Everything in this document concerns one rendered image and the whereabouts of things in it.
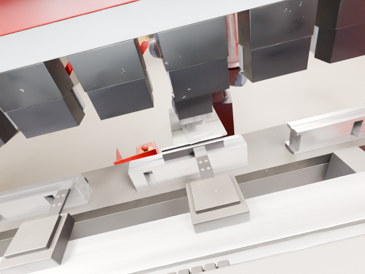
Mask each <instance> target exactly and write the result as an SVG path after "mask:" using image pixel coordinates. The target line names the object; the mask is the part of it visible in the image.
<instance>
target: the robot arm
mask: <svg viewBox="0 0 365 274"><path fill-rule="evenodd" d="M225 16H226V28H227V36H228V50H229V56H228V70H229V84H230V86H234V87H242V86H243V85H244V84H245V83H246V82H247V80H248V79H247V78H246V77H245V76H244V75H243V70H242V69H241V68H240V67H239V59H238V45H239V44H238V25H237V13H233V14H228V15H225ZM154 37H155V40H153V41H151V42H150V44H149V52H150V54H151V56H153V57H154V58H159V59H162V63H163V66H164V68H165V71H166V67H165V63H164V60H163V56H162V52H161V48H160V44H159V40H158V36H157V33H154ZM166 72H167V71H166ZM167 75H168V74H167ZM228 98H229V93H228V91H227V90H222V91H218V92H214V93H211V102H212V104H219V103H223V102H225V101H227V100H228ZM172 107H173V110H174V112H175V114H176V115H177V117H178V113H177V109H176V106H175V102H174V98H173V96H172ZM178 119H179V118H178Z"/></svg>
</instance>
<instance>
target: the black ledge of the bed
mask: <svg viewBox="0 0 365 274"><path fill-rule="evenodd" d="M290 131H291V130H290V129H289V128H288V127H287V123H285V124H281V125H278V126H274V127H269V128H265V129H261V130H256V131H253V132H249V133H245V134H241V135H242V137H243V139H244V141H245V142H246V143H247V152H248V166H244V167H240V168H237V169H232V170H228V171H224V172H219V173H215V174H214V175H215V177H217V176H221V175H225V174H230V173H233V174H234V176H235V179H236V181H237V184H241V183H245V182H249V181H253V180H257V179H261V178H266V177H270V176H275V175H279V174H282V173H286V172H291V171H295V170H300V169H304V168H307V167H311V166H316V165H320V164H325V163H329V162H330V159H331V155H332V152H333V151H338V150H342V149H345V148H349V147H354V146H358V147H359V148H360V149H362V150H363V151H365V138H362V139H358V140H353V141H349V142H344V143H341V144H337V145H333V146H328V147H324V148H319V149H316V150H312V151H307V152H303V153H299V154H293V153H292V152H291V150H290V149H289V148H288V147H287V146H286V145H285V142H286V141H289V140H290ZM129 163H130V162H126V163H121V164H117V165H113V166H108V167H104V168H101V169H96V170H92V171H88V172H84V173H81V175H82V176H83V177H86V179H87V180H88V181H89V182H88V185H89V186H90V188H91V189H92V190H93V192H92V195H91V198H90V201H89V204H85V205H81V206H78V207H74V208H69V209H65V210H62V212H61V214H63V213H69V214H70V215H71V216H72V217H73V218H74V219H75V223H76V222H80V221H85V220H89V219H94V218H97V217H101V216H105V215H110V214H114V213H119V212H122V211H126V210H131V209H135V208H140V207H144V206H148V205H152V204H156V203H160V202H165V201H169V200H174V199H177V198H181V197H186V196H187V192H186V186H185V185H186V184H188V183H192V182H196V181H199V180H201V177H199V178H194V179H190V180H186V181H182V182H178V183H174V184H169V185H165V186H161V187H157V188H153V189H149V190H144V191H140V192H137V190H136V188H135V186H134V183H133V181H132V180H131V178H130V176H129V174H128V171H129ZM46 216H47V214H44V215H40V216H35V217H31V218H28V219H23V220H19V221H15V222H10V223H6V224H3V225H0V241H1V240H5V239H9V238H14V236H15V234H16V233H17V231H18V229H19V227H20V225H21V224H22V223H24V222H28V221H32V220H37V219H41V218H44V217H46Z"/></svg>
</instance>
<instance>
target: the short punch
mask: <svg viewBox="0 0 365 274"><path fill-rule="evenodd" d="M173 98H174V102H175V106H176V109H177V113H178V118H179V121H180V125H182V124H187V123H191V122H196V121H200V120H204V119H208V118H211V117H213V109H212V102H211V94H207V95H202V96H198V97H194V98H190V99H186V100H183V101H178V102H176V101H175V97H174V95H173Z"/></svg>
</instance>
